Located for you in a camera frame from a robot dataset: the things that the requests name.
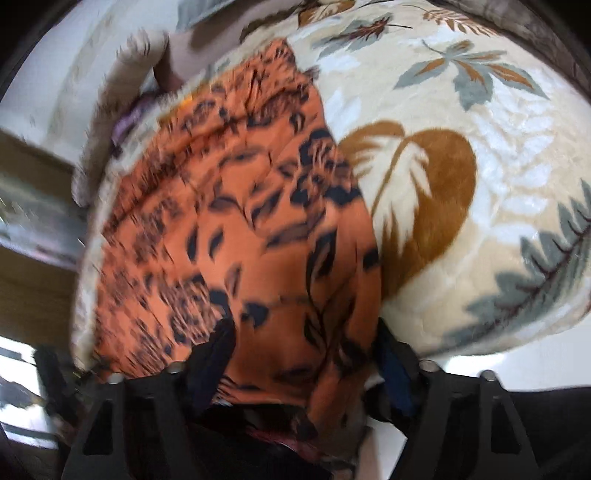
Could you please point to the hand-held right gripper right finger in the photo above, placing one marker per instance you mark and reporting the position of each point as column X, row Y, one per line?
column 397, row 378

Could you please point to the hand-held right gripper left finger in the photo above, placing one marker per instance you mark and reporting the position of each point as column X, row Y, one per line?
column 210, row 369

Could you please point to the orange floral blouse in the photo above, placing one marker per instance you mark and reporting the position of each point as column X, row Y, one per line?
column 231, row 207

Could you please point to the wooden door with glass panel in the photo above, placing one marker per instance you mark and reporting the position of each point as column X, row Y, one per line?
column 27, row 295

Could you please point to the purple cloth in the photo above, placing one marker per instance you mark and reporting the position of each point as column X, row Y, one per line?
column 131, row 122

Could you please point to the leaf print blanket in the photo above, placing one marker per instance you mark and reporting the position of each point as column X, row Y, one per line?
column 485, row 115

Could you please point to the striped floral bolster pillow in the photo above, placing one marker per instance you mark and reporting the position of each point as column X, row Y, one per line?
column 138, row 64

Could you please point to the pink bed sheet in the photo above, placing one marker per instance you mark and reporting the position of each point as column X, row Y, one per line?
column 194, row 50

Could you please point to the grey ruffled pillow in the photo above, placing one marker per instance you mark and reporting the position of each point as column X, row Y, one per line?
column 207, row 11

